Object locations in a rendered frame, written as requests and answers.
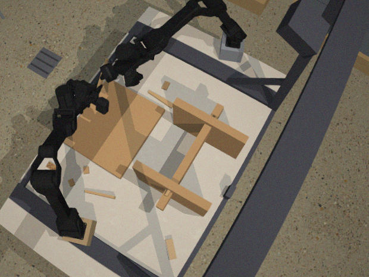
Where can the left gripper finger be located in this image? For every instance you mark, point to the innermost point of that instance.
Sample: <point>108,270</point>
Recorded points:
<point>97,90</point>
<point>94,86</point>

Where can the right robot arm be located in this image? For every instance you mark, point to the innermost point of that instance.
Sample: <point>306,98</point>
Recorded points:
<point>157,39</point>

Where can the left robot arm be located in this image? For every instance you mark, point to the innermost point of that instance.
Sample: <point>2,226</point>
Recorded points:
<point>46,181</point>

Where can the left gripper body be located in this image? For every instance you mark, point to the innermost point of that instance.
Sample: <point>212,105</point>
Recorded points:
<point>101,103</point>

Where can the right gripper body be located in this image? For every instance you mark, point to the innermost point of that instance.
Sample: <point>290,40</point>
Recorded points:
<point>110,72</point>

